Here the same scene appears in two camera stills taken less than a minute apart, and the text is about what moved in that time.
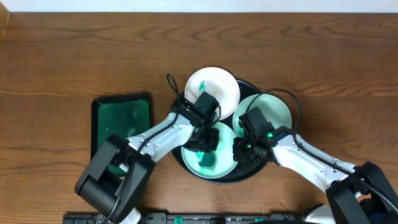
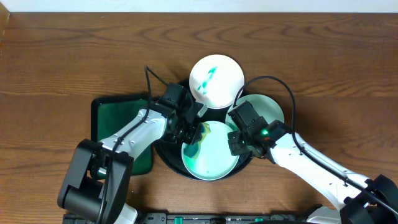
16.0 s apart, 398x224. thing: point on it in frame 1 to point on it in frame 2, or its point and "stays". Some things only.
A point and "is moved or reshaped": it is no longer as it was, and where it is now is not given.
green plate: [225, 162] stays
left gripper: [202, 144] to [193, 132]
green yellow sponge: [206, 160] is moved or reshaped
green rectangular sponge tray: [126, 116] stays
